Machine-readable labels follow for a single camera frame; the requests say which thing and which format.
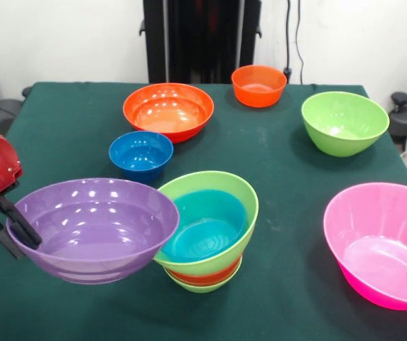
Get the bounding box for light blue translucent bowl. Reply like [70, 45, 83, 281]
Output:
[160, 190, 249, 263]

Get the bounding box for small green bowl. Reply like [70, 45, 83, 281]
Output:
[163, 257, 243, 294]

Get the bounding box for dark green table cloth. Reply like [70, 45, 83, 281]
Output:
[0, 82, 407, 341]

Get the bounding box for black wall cable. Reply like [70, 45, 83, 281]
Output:
[281, 0, 305, 85]

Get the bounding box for small dark blue bowl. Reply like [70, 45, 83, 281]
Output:
[108, 130, 174, 185]

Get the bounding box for small translucent orange bowl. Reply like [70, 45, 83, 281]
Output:
[231, 64, 288, 109]
[166, 254, 242, 287]

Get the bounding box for large orange bowl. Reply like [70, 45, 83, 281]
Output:
[122, 82, 215, 144]

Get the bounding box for large pink bowl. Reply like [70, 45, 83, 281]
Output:
[322, 182, 407, 311]

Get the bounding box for large green bowl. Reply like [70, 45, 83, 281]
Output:
[301, 91, 391, 158]
[153, 170, 260, 276]

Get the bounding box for purple bowl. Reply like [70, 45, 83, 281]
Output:
[6, 178, 180, 285]

